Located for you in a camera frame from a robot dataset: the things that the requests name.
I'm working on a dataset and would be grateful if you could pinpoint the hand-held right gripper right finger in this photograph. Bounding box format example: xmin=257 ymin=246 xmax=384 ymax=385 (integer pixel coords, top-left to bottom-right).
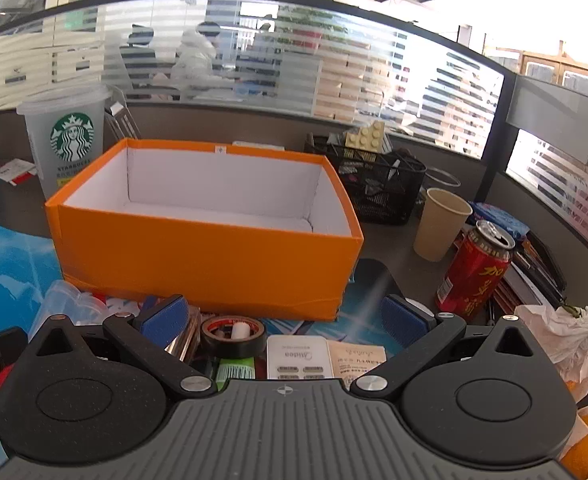
xmin=351 ymin=295 xmax=546 ymax=402

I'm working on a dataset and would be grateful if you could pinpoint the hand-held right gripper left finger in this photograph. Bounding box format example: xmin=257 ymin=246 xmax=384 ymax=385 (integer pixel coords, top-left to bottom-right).
xmin=25 ymin=296 xmax=218 ymax=404

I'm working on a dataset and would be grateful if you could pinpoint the black tape roll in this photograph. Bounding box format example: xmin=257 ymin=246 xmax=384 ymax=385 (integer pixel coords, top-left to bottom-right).
xmin=200 ymin=315 xmax=267 ymax=359

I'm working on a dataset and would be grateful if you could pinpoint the orange cardboard box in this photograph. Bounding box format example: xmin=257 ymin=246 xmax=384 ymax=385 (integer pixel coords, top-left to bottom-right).
xmin=44 ymin=138 xmax=365 ymax=322

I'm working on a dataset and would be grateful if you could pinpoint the shiny brown packet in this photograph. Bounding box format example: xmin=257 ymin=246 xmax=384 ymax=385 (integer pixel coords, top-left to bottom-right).
xmin=166 ymin=305 xmax=203 ymax=361

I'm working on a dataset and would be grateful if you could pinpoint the beige paper sachet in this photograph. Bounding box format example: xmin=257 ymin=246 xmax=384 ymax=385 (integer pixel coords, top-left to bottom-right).
xmin=326 ymin=339 xmax=389 ymax=391

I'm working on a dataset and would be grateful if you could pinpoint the blue printed desk mat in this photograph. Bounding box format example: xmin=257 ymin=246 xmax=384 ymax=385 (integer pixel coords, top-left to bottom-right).
xmin=0 ymin=215 xmax=415 ymax=461

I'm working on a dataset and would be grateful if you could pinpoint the clear plastic bag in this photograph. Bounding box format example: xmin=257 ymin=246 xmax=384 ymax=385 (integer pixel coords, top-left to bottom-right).
xmin=28 ymin=280 xmax=107 ymax=341

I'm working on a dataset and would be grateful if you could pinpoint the red drink can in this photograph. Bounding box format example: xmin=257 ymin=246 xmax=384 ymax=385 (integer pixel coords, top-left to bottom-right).
xmin=435 ymin=220 xmax=516 ymax=323

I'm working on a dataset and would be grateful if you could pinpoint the green labelled packet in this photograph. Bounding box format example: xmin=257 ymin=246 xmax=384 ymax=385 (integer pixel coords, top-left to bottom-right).
xmin=216 ymin=357 xmax=257 ymax=386

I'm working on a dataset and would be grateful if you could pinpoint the beige paper cup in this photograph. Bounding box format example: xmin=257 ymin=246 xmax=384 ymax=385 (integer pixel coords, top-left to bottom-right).
xmin=413 ymin=187 xmax=474 ymax=262

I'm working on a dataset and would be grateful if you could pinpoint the white remote control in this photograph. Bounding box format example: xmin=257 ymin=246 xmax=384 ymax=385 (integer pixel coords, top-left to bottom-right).
xmin=266 ymin=335 xmax=333 ymax=381

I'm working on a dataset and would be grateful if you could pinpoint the black mesh desk organizer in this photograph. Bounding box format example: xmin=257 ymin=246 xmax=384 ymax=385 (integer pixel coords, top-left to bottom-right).
xmin=304 ymin=132 xmax=427 ymax=226

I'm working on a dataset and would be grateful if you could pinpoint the blue snack packet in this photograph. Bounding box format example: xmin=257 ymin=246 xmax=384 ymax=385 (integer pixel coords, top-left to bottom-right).
xmin=469 ymin=201 xmax=530 ymax=241

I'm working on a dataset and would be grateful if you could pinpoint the white plastic bag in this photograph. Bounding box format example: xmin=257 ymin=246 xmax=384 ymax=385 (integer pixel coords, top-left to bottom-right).
xmin=514 ymin=302 xmax=588 ymax=403

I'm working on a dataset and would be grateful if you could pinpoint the red and white card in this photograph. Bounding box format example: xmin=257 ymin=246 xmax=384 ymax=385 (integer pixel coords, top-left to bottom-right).
xmin=0 ymin=158 xmax=38 ymax=186

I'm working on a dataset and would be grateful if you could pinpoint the yellow building block plate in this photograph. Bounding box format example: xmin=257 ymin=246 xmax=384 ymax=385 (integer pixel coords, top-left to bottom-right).
xmin=344 ymin=121 xmax=391 ymax=154

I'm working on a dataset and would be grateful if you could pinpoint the translucent plastic cup green logo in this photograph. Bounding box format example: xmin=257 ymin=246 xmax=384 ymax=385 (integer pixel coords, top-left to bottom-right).
xmin=16 ymin=85 xmax=113 ymax=202

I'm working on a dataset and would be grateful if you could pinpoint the grey monitor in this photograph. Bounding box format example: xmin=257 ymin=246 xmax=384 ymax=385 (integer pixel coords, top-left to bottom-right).
xmin=505 ymin=74 xmax=588 ymax=165

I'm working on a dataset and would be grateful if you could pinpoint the black office chair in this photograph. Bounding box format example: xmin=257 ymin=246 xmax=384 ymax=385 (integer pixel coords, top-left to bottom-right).
xmin=118 ymin=25 xmax=182 ymax=101

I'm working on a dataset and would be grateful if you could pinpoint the thin wire ring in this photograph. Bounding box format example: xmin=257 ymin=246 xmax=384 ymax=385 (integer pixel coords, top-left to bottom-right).
xmin=424 ymin=167 xmax=462 ymax=188

